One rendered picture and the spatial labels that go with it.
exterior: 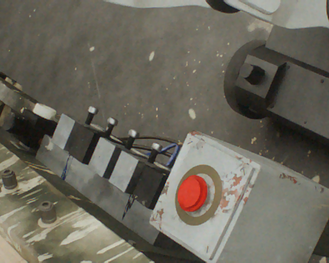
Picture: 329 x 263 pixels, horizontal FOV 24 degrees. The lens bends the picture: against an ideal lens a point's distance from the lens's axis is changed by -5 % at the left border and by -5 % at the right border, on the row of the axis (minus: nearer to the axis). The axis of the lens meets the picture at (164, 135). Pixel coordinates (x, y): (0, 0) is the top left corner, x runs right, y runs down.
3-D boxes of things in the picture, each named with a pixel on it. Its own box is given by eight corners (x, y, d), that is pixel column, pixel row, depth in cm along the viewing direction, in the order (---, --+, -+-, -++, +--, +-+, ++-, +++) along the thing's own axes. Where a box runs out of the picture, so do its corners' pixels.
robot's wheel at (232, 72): (290, 67, 206) (254, 23, 193) (303, 72, 203) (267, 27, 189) (249, 128, 204) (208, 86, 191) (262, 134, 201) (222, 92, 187)
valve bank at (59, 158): (274, 191, 125) (170, 157, 109) (235, 270, 126) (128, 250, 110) (102, 97, 161) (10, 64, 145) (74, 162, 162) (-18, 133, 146)
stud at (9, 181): (20, 186, 124) (16, 171, 123) (8, 193, 123) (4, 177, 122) (14, 181, 126) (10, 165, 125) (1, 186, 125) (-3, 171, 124)
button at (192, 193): (221, 186, 85) (208, 182, 84) (205, 220, 86) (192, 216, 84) (198, 173, 88) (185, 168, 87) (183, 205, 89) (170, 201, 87)
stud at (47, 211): (60, 220, 115) (56, 204, 113) (46, 227, 114) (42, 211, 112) (52, 213, 117) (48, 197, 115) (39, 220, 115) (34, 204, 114)
